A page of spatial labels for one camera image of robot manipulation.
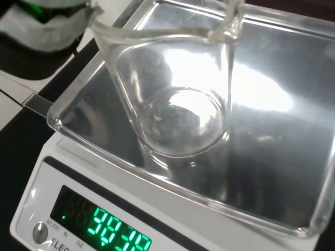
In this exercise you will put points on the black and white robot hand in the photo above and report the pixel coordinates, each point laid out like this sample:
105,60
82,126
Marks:
34,39

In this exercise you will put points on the white electronic balance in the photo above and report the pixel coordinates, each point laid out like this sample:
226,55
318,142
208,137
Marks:
78,209

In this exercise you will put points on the clear plastic tray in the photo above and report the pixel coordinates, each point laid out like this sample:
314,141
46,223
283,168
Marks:
60,120

